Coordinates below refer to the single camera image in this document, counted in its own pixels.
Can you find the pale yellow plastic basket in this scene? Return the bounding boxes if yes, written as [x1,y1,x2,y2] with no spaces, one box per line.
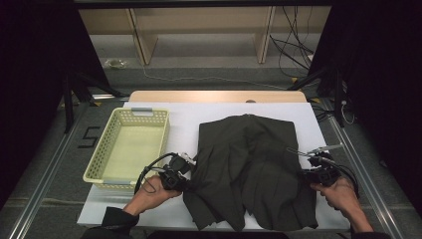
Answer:
[83,107,171,192]

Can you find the aluminium floor rail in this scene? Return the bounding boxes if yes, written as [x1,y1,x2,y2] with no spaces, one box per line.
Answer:
[7,106,91,239]
[319,99,406,239]

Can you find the dark pleated skirt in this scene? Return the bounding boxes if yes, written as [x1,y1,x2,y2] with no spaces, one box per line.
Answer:
[182,114,318,232]

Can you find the wooden shelf unit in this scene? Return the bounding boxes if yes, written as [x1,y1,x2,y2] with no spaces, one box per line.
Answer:
[79,5,332,66]

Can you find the black floor cables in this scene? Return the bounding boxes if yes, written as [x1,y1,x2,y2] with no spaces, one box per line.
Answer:
[310,104,336,122]

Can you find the crumpled clear plastic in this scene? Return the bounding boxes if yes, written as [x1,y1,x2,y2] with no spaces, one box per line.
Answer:
[105,58,127,70]

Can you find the left hand-held gripper cable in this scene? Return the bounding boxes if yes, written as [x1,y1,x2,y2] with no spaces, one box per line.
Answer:
[133,151,178,195]

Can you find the black overhead frame bar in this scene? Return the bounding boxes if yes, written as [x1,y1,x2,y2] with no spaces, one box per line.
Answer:
[73,0,332,9]

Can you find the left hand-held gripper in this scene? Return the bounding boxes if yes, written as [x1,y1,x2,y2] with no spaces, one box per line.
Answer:
[158,152,197,192]

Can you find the black curtain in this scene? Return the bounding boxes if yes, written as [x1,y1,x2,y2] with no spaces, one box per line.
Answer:
[0,0,110,210]
[308,0,422,210]

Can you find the white foam board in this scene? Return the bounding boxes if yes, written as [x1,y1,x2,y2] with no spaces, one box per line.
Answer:
[77,102,361,232]

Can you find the person's left hand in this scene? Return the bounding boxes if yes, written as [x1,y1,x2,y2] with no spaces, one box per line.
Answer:
[122,174,183,217]

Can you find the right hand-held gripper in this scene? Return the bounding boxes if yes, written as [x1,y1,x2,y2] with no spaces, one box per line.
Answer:
[302,143,344,187]

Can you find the white cable coil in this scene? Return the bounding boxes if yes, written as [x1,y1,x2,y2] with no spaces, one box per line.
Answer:
[339,99,356,126]

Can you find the black cable bundle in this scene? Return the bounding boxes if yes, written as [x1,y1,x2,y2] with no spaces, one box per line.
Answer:
[269,5,317,79]

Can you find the person's right hand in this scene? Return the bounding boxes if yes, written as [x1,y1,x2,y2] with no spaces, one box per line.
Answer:
[311,178,365,220]

